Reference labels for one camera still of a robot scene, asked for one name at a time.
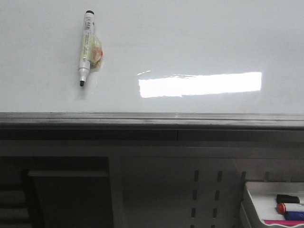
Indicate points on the blue capped marker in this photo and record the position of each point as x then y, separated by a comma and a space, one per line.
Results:
294, 215

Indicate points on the white whiteboard marker with tape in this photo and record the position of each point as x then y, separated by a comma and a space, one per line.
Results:
91, 52

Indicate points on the dark chair under board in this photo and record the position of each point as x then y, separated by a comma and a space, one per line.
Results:
55, 192

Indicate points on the large white whiteboard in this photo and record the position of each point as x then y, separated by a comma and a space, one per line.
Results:
165, 62

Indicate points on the white marker tray bin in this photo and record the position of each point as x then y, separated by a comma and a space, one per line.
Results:
259, 202

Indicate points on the grey perforated metal panel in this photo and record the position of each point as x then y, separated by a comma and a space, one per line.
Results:
184, 192

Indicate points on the pink eraser in bin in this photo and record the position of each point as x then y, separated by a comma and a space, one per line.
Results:
289, 223

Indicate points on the red capped marker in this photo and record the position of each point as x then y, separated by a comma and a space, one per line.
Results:
287, 207

